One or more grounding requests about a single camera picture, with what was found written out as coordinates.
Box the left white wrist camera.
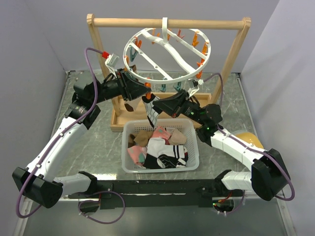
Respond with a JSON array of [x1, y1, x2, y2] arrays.
[[105, 54, 120, 73]]

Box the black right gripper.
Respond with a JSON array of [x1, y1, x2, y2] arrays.
[[153, 89, 206, 125]]

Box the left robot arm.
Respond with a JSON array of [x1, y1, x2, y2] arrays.
[[12, 69, 151, 208]]

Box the yellow dish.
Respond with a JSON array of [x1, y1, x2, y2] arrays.
[[233, 130, 264, 149]]

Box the beige folded sock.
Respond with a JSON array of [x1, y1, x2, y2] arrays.
[[168, 129, 187, 145]]

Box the orange clothes peg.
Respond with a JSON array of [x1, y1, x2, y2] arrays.
[[142, 83, 153, 104], [196, 59, 204, 79]]

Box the aluminium rail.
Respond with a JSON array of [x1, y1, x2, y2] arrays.
[[24, 178, 285, 202]]

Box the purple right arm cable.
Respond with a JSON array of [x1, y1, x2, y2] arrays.
[[203, 73, 295, 216]]

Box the black white striped sock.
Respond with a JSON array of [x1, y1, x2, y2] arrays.
[[142, 94, 162, 128]]

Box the white round clip hanger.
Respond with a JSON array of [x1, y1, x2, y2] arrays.
[[123, 17, 211, 84]]

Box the wooden hanger stand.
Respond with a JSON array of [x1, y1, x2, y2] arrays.
[[86, 13, 251, 133]]

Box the teal right clothes peg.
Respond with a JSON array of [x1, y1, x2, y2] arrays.
[[159, 84, 166, 92]]

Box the tan brown sock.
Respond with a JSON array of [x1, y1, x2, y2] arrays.
[[128, 130, 153, 148]]

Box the teal far right peg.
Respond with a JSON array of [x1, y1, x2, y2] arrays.
[[173, 81, 182, 92]]

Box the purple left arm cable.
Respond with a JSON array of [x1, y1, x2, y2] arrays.
[[16, 48, 126, 224]]

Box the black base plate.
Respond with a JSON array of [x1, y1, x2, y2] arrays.
[[69, 179, 243, 209]]

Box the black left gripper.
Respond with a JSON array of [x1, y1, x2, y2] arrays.
[[91, 68, 152, 104]]

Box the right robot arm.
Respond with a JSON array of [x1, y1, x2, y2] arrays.
[[153, 90, 295, 201]]

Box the white black sock in basket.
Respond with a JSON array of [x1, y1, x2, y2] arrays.
[[143, 138, 189, 169]]

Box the cream brown ribbed sock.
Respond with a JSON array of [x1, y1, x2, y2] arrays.
[[124, 64, 138, 113]]

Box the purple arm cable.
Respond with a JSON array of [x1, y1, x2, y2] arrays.
[[16, 48, 126, 224], [203, 73, 295, 216]]

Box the pink sock left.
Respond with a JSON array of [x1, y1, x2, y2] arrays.
[[127, 146, 147, 166]]

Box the white plastic laundry basket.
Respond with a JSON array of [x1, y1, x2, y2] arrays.
[[121, 118, 199, 174]]

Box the teal clothes peg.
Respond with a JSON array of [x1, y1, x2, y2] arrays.
[[129, 47, 138, 62], [159, 84, 166, 92]]

